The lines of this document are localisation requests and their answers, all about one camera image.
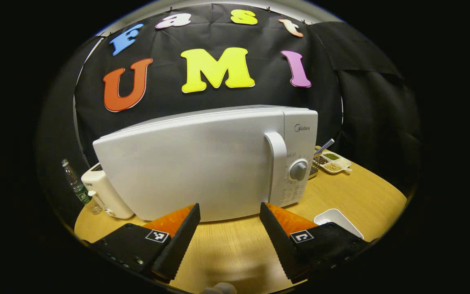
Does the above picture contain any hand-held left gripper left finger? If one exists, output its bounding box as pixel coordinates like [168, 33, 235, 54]
[90, 203, 201, 283]

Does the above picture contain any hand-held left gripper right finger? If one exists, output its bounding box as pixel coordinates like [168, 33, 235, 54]
[259, 202, 370, 283]

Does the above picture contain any white microwave oven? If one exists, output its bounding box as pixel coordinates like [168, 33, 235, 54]
[92, 105, 319, 223]

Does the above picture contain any small white rectangular dish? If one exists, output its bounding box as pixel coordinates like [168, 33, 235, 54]
[313, 208, 365, 240]

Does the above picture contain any white toaster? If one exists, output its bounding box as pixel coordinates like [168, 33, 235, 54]
[81, 163, 135, 220]

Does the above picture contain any white divided dish of beans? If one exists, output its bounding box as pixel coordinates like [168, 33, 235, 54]
[320, 150, 353, 175]

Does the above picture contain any blue checkered spoon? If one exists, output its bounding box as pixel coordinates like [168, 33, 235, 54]
[314, 138, 336, 156]

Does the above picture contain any clear plastic water bottle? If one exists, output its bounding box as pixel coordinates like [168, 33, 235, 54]
[61, 158, 102, 215]

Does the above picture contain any black backdrop cloth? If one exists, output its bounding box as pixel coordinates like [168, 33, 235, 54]
[35, 3, 421, 229]

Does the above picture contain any wire mesh basket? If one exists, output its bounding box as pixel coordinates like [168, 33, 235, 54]
[308, 153, 326, 180]

